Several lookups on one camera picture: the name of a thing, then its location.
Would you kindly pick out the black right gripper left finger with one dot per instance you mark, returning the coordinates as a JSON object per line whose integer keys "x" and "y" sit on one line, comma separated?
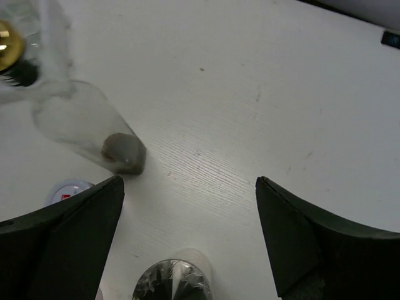
{"x": 60, "y": 251}

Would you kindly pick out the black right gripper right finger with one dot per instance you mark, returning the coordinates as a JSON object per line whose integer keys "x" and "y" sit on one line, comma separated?
{"x": 315, "y": 254}

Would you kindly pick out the small jar white lid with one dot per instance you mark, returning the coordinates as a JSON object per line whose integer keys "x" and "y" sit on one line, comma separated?
{"x": 66, "y": 189}

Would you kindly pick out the steel lid white powder jar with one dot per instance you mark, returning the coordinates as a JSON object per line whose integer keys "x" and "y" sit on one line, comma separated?
{"x": 186, "y": 274}

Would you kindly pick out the glass bottle with dark sauce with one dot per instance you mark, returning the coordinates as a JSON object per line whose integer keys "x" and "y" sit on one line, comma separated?
{"x": 36, "y": 64}

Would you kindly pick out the right blue table sticker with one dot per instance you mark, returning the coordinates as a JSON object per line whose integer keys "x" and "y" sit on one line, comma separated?
{"x": 391, "y": 39}

